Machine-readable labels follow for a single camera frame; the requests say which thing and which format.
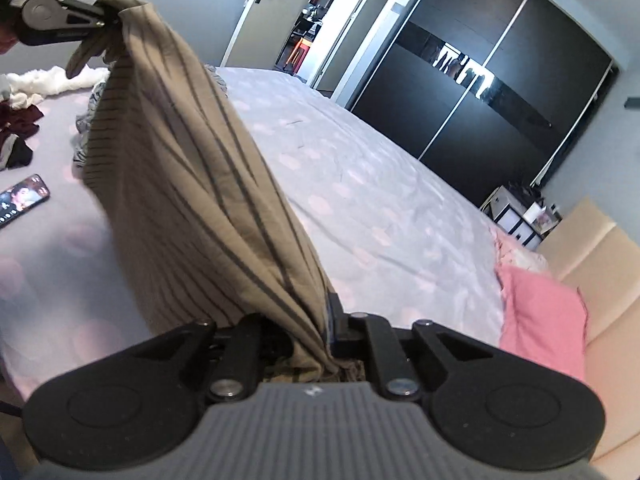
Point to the white crinkled cloth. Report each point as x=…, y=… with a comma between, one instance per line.
x=45, y=80

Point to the dark maroon cloth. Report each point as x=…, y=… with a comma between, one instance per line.
x=20, y=120

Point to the black cloth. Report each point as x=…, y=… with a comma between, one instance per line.
x=20, y=155

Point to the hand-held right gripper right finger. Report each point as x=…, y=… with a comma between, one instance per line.
x=350, y=335

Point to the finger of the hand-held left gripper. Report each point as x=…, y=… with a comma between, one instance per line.
x=60, y=17

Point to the orange furniture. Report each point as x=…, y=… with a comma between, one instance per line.
x=295, y=55

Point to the grey striped garment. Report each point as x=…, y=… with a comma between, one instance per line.
x=90, y=105

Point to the white nightstand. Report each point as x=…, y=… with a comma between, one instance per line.
x=507, y=215

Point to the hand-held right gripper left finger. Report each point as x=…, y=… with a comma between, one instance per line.
x=247, y=340

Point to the patterned pink pillow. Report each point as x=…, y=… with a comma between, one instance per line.
x=520, y=260

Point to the black sliding wardrobe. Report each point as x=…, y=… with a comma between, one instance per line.
x=450, y=20

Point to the beige padded headboard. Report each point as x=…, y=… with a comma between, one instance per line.
x=615, y=310

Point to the smartphone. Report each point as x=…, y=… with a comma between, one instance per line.
x=22, y=200

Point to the brown striped garment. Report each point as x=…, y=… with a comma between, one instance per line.
x=190, y=185

